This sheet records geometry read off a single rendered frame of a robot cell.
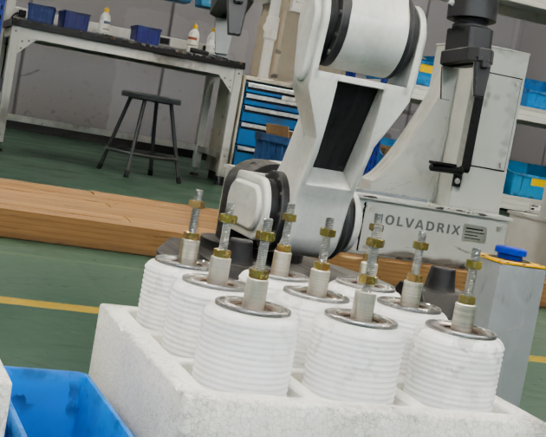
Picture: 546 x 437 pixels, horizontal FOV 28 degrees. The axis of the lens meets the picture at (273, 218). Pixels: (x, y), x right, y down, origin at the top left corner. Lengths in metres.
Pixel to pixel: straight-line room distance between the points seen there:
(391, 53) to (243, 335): 0.85
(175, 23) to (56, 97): 1.22
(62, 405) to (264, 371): 0.30
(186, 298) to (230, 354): 0.13
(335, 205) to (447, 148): 1.78
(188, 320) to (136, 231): 1.95
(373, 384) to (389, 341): 0.05
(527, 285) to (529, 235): 2.71
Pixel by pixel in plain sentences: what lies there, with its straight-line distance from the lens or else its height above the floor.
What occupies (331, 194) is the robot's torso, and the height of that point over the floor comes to 0.33.
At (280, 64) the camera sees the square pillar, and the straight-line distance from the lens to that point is 7.58.
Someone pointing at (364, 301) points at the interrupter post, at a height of 0.27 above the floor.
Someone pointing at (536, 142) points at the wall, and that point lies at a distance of 10.30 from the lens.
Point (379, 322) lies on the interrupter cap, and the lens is 1.11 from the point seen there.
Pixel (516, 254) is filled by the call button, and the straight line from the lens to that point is 1.40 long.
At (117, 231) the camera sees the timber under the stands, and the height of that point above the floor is 0.06.
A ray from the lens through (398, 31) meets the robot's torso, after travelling 1.77.
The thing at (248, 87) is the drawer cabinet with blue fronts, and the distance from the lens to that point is 6.69.
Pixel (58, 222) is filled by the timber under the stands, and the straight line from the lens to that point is 3.04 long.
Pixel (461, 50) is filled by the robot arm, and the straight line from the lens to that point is 1.96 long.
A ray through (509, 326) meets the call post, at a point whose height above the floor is 0.23.
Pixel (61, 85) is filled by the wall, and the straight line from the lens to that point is 9.49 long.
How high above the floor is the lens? 0.43
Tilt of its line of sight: 5 degrees down
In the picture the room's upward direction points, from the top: 10 degrees clockwise
